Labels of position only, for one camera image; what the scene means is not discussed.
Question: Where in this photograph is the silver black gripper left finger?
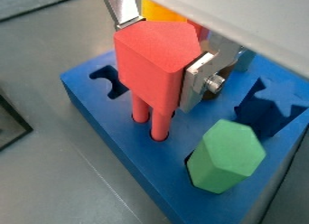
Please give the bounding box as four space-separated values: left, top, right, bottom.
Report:
104 0 144 30

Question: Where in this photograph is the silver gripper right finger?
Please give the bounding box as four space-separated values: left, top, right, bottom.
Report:
179 33 242 112

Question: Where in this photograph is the red three prong block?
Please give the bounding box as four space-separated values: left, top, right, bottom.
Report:
114 21 201 141

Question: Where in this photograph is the blue foam peg board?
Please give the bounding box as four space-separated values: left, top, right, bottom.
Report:
60 51 309 224

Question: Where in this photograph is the brown cylinder block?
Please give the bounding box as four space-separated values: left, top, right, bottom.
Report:
202 38 239 100

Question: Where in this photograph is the yellow rectangular block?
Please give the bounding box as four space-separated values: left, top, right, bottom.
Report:
142 0 187 22

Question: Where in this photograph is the light blue cylinder block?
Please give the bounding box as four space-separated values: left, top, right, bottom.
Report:
234 50 256 72

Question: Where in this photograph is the red rectangular block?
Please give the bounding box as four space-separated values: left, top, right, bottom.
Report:
187 20 209 42

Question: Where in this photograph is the green hexagonal prism block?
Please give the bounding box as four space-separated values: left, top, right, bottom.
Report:
186 119 266 194

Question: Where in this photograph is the black curved arch block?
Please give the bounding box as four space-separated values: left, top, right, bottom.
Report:
0 89 32 152

